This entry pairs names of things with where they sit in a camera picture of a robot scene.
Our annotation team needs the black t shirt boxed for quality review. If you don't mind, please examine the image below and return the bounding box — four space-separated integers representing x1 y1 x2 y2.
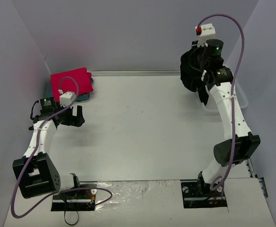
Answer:
180 49 209 105

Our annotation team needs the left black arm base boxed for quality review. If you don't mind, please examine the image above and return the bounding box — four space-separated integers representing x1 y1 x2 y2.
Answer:
51 190 97 211

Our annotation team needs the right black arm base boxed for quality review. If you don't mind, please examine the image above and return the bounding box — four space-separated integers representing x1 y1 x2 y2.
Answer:
181 180 227 209

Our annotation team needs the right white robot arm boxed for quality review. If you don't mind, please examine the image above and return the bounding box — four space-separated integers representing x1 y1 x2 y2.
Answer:
196 39 260 195

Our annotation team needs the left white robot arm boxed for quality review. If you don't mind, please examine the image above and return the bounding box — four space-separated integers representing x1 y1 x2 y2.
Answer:
12 92 85 199

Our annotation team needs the folded red t shirt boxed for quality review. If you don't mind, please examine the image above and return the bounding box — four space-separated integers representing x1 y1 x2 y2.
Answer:
50 67 94 101

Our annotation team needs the white plastic basket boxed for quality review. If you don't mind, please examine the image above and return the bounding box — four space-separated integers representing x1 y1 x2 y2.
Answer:
201 82 249 115

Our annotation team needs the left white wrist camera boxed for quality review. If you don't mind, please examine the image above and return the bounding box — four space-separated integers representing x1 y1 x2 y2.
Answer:
59 91 76 107

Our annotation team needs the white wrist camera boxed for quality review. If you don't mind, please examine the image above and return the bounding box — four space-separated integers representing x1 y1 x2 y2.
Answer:
59 91 76 107
195 23 216 47

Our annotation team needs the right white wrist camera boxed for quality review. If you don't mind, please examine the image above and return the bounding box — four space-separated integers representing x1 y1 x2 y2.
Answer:
195 23 216 47

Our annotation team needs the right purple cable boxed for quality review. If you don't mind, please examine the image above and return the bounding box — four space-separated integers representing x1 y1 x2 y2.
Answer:
197 14 245 192

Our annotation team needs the purple cable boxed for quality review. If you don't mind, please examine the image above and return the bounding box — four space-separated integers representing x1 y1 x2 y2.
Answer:
197 14 245 192
10 77 113 218

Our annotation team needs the aluminium table rail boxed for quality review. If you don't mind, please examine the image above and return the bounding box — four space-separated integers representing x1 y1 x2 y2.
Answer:
91 70 180 77

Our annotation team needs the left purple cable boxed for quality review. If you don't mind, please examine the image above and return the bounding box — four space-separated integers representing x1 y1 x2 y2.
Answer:
10 77 113 218

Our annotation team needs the black loop cable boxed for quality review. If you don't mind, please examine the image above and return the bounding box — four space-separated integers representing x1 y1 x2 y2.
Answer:
63 209 79 225

